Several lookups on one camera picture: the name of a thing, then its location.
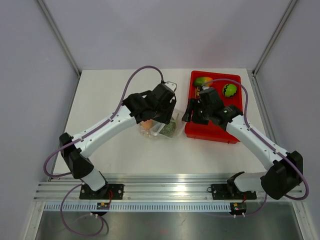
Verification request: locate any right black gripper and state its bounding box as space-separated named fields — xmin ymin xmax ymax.
xmin=182 ymin=98 xmax=213 ymax=125

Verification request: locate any orange peach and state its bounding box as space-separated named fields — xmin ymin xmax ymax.
xmin=140 ymin=119 xmax=153 ymax=130

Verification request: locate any clear zip top bag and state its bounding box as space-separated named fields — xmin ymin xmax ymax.
xmin=138 ymin=108 xmax=186 ymax=139

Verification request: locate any green netted melon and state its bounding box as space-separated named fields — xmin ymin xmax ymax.
xmin=159 ymin=121 xmax=177 ymax=138

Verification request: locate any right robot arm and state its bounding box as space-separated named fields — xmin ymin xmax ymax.
xmin=182 ymin=87 xmax=303 ymax=200

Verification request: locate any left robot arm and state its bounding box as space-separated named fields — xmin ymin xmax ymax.
xmin=59 ymin=81 xmax=177 ymax=199

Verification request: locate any brown longan bunch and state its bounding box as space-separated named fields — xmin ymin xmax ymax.
xmin=195 ymin=86 xmax=202 ymax=98

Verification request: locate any green round fruit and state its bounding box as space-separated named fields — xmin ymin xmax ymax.
xmin=222 ymin=83 xmax=238 ymax=98

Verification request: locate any green orange mango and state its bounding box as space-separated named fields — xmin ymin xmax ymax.
xmin=193 ymin=76 xmax=213 ymax=87

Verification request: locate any red plastic tray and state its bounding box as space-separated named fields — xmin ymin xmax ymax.
xmin=182 ymin=70 xmax=243 ymax=144

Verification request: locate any right controller board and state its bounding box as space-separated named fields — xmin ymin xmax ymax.
xmin=230 ymin=202 xmax=247 ymax=216

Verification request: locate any controller board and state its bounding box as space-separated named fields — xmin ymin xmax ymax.
xmin=96 ymin=202 xmax=110 ymax=210
xmin=230 ymin=202 xmax=247 ymax=216

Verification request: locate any left controller board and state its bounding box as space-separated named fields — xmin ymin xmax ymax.
xmin=96 ymin=202 xmax=110 ymax=210

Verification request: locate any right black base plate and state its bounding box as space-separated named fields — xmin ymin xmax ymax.
xmin=206 ymin=183 xmax=257 ymax=200

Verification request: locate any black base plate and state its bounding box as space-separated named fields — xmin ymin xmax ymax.
xmin=206 ymin=183 xmax=257 ymax=200
xmin=79 ymin=183 xmax=124 ymax=200

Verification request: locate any aluminium rail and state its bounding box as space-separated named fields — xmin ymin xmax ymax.
xmin=33 ymin=173 xmax=306 ymax=203

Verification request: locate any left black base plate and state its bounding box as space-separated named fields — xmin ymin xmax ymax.
xmin=79 ymin=183 xmax=124 ymax=200

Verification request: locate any right frame post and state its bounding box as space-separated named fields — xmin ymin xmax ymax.
xmin=252 ymin=0 xmax=300 ymax=78

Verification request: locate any frame post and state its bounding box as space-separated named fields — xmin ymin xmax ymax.
xmin=35 ymin=0 xmax=82 ymax=80
xmin=252 ymin=0 xmax=300 ymax=78

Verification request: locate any left frame post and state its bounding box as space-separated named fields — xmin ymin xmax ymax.
xmin=35 ymin=0 xmax=82 ymax=80

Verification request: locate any white slotted cable duct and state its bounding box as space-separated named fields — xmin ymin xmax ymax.
xmin=44 ymin=202 xmax=231 ymax=213

